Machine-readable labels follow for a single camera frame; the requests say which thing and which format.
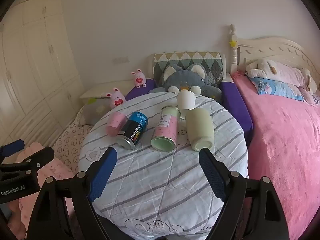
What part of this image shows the grey cat plush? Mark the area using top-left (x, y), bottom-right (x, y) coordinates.
top-left (155, 64), bottom-right (223, 103)

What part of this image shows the cream wardrobe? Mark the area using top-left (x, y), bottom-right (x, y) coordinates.
top-left (0, 0), bottom-right (84, 150)

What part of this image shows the pink bunny toy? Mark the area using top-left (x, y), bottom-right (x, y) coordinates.
top-left (106, 87), bottom-right (126, 109)
top-left (131, 69), bottom-right (148, 88)

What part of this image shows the white cup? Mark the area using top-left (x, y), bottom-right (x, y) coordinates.
top-left (177, 90), bottom-right (196, 111)

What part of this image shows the blue printed pillow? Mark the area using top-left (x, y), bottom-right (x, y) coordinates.
top-left (250, 77), bottom-right (304, 102)

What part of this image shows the white plush toy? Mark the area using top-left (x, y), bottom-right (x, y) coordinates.
top-left (245, 59), bottom-right (318, 94)

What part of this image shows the cream bed headboard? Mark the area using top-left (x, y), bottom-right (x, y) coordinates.
top-left (229, 24), bottom-right (317, 80)

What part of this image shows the black and blue can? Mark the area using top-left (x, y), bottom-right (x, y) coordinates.
top-left (116, 112), bottom-right (149, 150)

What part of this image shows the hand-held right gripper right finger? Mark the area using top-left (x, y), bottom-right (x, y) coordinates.
top-left (199, 147), bottom-right (291, 240)

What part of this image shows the grey cushion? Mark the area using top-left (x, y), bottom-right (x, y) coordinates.
top-left (84, 97), bottom-right (113, 126)

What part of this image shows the pink blanket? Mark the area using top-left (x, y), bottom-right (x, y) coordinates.
top-left (231, 71), bottom-right (320, 240)

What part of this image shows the small pink cup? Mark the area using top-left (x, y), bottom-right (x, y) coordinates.
top-left (105, 112), bottom-right (128, 137)

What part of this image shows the heart print sheet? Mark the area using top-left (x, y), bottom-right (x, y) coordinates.
top-left (54, 105), bottom-right (95, 175)

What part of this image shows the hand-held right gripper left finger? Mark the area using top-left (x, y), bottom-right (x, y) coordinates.
top-left (26, 147), bottom-right (118, 240)

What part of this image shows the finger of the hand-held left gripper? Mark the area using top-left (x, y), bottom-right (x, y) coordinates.
top-left (0, 140), bottom-right (25, 158)
top-left (0, 146), bottom-right (55, 179)

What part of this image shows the diamond pattern cushion cover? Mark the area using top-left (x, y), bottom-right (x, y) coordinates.
top-left (152, 52), bottom-right (224, 85)

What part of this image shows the pink and green cup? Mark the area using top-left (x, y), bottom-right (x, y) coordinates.
top-left (150, 106), bottom-right (181, 153)

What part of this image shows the pink cloth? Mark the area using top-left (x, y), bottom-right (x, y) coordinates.
top-left (7, 142), bottom-right (75, 230)

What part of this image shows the pale green cup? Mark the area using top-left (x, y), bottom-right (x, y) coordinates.
top-left (185, 107), bottom-right (215, 152)

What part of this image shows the purple bed bumper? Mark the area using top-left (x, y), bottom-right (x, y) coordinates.
top-left (124, 79), bottom-right (157, 102)
top-left (219, 81), bottom-right (253, 144)

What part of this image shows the white nightstand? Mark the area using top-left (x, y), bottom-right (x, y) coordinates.
top-left (80, 80), bottom-right (135, 100)

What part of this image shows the pink printed pillow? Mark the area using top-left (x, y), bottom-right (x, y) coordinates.
top-left (297, 85), bottom-right (320, 107)

